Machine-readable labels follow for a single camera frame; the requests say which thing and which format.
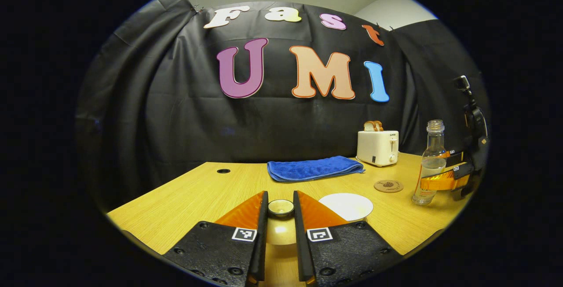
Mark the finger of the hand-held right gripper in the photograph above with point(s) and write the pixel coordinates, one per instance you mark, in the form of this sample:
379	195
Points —
448	180
455	157

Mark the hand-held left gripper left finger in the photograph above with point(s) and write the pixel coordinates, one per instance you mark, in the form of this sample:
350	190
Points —
262	243

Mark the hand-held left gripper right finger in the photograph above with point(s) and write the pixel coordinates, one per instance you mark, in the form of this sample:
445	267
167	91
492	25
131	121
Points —
299	243

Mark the clear water bottle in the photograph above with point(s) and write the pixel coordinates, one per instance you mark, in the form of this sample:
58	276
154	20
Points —
433	159

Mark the round wooden coaster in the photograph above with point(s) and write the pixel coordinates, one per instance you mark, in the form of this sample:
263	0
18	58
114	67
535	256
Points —
389	186

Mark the blue folded towel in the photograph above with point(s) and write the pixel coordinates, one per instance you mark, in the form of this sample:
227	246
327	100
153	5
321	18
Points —
312	168

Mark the white toaster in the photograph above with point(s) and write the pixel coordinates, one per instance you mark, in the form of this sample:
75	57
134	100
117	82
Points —
376	148

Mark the toast slice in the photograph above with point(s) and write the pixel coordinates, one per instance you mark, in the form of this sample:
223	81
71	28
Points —
380	126
369	126

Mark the black backdrop cloth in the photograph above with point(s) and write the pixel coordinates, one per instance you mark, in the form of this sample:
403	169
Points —
198	115

